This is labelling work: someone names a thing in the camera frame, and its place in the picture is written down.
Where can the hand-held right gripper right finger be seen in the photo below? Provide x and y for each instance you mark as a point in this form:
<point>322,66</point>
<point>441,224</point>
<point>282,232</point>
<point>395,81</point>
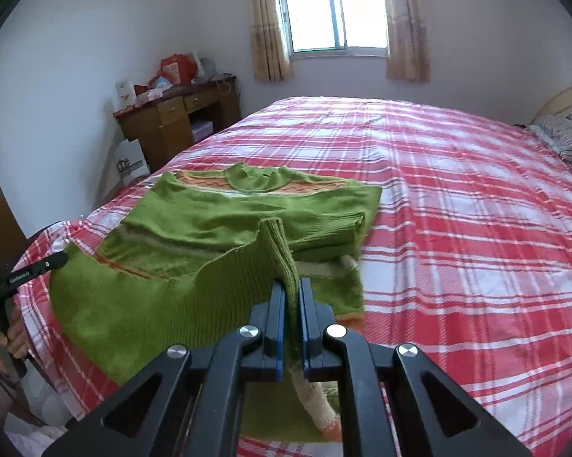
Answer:
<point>307,323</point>

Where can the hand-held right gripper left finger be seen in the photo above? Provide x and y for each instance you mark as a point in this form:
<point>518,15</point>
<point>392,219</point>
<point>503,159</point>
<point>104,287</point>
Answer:
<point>278,323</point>

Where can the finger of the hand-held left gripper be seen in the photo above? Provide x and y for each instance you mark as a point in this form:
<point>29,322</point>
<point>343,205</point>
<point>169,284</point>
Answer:
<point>50,264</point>

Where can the green orange striped knit sweater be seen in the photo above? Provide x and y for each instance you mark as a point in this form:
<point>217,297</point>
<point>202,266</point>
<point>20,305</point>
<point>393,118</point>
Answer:
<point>195,219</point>

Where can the brown wooden door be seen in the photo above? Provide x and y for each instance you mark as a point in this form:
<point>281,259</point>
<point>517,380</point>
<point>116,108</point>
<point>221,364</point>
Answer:
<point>3,209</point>

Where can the white paper bag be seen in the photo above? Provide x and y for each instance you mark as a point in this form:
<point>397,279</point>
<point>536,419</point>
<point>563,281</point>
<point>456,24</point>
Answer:
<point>131,162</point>

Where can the brown wooden desk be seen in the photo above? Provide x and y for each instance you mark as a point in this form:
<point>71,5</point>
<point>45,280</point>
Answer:
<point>143,128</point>

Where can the white card box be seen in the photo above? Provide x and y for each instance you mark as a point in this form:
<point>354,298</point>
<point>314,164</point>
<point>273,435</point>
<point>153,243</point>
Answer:
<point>125,94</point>

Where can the red plaid bed sheet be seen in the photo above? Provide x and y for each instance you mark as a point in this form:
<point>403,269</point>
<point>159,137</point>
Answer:
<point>457,200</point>

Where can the stack of books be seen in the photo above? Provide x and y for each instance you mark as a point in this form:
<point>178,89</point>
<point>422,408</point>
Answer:
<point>201,131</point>

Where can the beige patterned curtain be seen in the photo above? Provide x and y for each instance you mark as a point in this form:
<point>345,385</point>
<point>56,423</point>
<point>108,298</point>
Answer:
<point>267,24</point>
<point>407,24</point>

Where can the grey patterned pillow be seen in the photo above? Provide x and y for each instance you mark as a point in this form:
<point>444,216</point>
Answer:
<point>564,143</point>

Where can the window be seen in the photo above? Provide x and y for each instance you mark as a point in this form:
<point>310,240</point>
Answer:
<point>333,9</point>

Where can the cream bed headboard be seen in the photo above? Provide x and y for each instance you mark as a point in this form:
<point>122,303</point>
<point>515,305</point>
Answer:
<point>559,100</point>

